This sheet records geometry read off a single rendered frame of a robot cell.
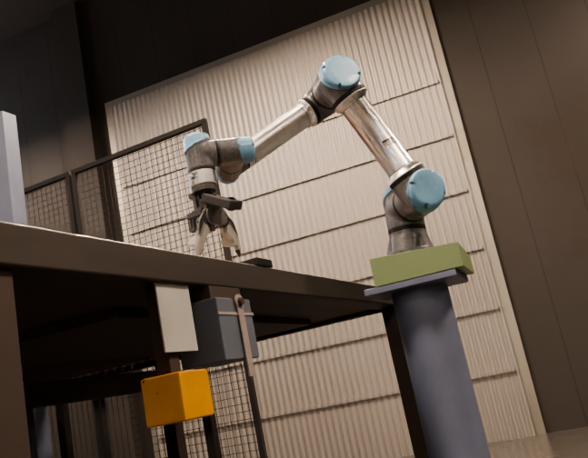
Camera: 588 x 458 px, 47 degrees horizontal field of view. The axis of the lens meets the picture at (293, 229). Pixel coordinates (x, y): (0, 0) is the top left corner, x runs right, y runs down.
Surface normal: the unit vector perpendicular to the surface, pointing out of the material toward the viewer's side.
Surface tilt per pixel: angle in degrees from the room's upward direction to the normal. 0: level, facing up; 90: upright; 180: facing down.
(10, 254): 90
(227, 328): 90
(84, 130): 90
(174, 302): 90
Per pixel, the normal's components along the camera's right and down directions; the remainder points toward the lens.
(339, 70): 0.13, -0.38
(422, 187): 0.28, -0.17
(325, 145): -0.36, -0.15
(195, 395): 0.89, -0.27
